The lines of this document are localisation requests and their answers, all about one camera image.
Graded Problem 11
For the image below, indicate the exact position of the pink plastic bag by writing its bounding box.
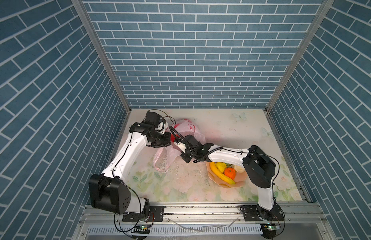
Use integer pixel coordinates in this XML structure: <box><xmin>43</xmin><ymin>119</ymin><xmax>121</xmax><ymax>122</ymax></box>
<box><xmin>152</xmin><ymin>119</ymin><xmax>206</xmax><ymax>173</ymax></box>

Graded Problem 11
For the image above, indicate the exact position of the yellow fake fruit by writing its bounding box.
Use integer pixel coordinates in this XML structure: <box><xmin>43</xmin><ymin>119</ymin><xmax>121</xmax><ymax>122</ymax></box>
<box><xmin>215</xmin><ymin>162</ymin><xmax>227</xmax><ymax>173</ymax></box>

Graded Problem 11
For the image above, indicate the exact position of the yellow fake banana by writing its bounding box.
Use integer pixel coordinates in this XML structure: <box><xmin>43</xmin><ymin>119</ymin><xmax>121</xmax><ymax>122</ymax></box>
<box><xmin>209</xmin><ymin>162</ymin><xmax>235</xmax><ymax>185</ymax></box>

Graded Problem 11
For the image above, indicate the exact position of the orange fake fruit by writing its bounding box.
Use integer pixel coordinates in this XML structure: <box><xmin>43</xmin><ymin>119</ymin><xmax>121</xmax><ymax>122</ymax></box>
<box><xmin>223</xmin><ymin>167</ymin><xmax>236</xmax><ymax>180</ymax></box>

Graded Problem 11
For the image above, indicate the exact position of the beige fake fruit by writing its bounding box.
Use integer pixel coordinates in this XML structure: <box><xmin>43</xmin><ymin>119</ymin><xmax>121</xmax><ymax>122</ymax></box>
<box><xmin>233</xmin><ymin>165</ymin><xmax>245</xmax><ymax>173</ymax></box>

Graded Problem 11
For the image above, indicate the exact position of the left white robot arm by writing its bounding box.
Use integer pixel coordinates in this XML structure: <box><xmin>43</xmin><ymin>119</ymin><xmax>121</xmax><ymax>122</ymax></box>
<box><xmin>89</xmin><ymin>120</ymin><xmax>171</xmax><ymax>218</ymax></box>

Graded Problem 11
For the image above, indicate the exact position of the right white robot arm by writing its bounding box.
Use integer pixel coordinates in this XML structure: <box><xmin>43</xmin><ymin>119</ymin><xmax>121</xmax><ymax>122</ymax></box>
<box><xmin>174</xmin><ymin>135</ymin><xmax>285</xmax><ymax>221</ymax></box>

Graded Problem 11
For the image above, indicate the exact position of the pink scalloped bowl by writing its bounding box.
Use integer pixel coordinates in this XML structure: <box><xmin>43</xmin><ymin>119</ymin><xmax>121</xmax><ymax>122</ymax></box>
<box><xmin>205</xmin><ymin>162</ymin><xmax>248</xmax><ymax>189</ymax></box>

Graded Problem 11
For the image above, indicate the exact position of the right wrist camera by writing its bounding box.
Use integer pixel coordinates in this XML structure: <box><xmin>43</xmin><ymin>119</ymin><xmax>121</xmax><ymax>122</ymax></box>
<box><xmin>175</xmin><ymin>135</ymin><xmax>198</xmax><ymax>152</ymax></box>

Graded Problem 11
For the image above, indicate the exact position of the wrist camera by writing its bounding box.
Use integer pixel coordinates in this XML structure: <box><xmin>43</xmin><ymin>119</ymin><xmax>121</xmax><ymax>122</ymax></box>
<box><xmin>175</xmin><ymin>135</ymin><xmax>198</xmax><ymax>152</ymax></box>
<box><xmin>142</xmin><ymin>111</ymin><xmax>169</xmax><ymax>132</ymax></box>

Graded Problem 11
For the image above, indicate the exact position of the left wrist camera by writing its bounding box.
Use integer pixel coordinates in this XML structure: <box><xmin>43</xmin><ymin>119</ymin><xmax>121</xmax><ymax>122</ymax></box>
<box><xmin>142</xmin><ymin>111</ymin><xmax>169</xmax><ymax>132</ymax></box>

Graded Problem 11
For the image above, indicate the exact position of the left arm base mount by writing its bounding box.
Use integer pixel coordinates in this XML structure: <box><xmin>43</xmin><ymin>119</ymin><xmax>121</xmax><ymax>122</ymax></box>
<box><xmin>122</xmin><ymin>206</ymin><xmax>165</xmax><ymax>223</ymax></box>

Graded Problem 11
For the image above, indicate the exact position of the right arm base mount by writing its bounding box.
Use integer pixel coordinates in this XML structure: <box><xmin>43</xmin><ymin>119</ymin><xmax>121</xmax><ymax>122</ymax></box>
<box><xmin>239</xmin><ymin>204</ymin><xmax>285</xmax><ymax>222</ymax></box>

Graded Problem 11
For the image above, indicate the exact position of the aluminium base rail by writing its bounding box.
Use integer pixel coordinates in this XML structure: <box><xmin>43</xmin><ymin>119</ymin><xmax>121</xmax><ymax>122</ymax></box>
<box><xmin>77</xmin><ymin>202</ymin><xmax>330</xmax><ymax>233</ymax></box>

